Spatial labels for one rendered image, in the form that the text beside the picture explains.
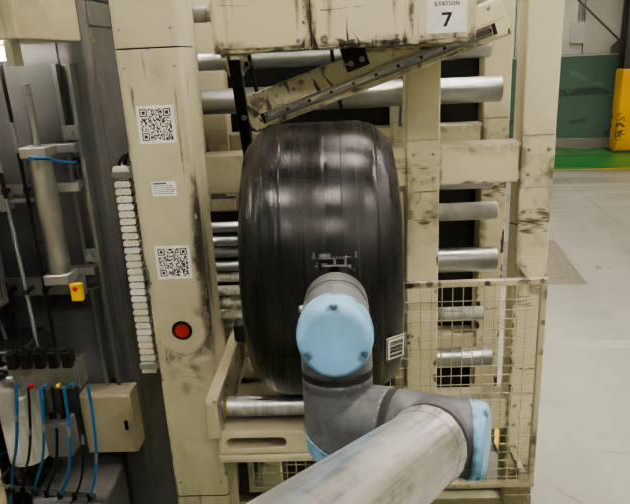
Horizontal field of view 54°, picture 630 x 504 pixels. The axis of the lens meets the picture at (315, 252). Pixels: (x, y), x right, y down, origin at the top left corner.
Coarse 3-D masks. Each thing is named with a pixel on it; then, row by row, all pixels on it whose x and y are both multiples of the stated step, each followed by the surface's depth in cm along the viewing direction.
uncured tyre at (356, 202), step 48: (288, 144) 120; (336, 144) 119; (384, 144) 123; (240, 192) 118; (288, 192) 113; (336, 192) 112; (384, 192) 114; (240, 240) 115; (288, 240) 110; (336, 240) 110; (384, 240) 111; (240, 288) 115; (288, 288) 111; (384, 288) 111; (288, 336) 114; (384, 336) 114; (288, 384) 124; (384, 384) 129
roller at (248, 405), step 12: (228, 396) 136; (240, 396) 136; (252, 396) 136; (264, 396) 135; (276, 396) 135; (288, 396) 135; (300, 396) 135; (228, 408) 134; (240, 408) 134; (252, 408) 134; (264, 408) 134; (276, 408) 134; (288, 408) 134; (300, 408) 134
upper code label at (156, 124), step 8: (136, 112) 123; (144, 112) 123; (152, 112) 123; (160, 112) 123; (168, 112) 123; (144, 120) 123; (152, 120) 123; (160, 120) 123; (168, 120) 123; (144, 128) 124; (152, 128) 124; (160, 128) 124; (168, 128) 124; (144, 136) 124; (152, 136) 124; (160, 136) 124; (168, 136) 124
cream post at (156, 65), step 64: (128, 0) 117; (128, 64) 120; (192, 64) 129; (128, 128) 124; (192, 128) 127; (192, 192) 128; (192, 256) 132; (192, 320) 136; (192, 384) 141; (192, 448) 147
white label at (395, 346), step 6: (396, 336) 115; (402, 336) 116; (390, 342) 115; (396, 342) 116; (402, 342) 117; (390, 348) 116; (396, 348) 117; (402, 348) 118; (390, 354) 117; (396, 354) 118; (402, 354) 119
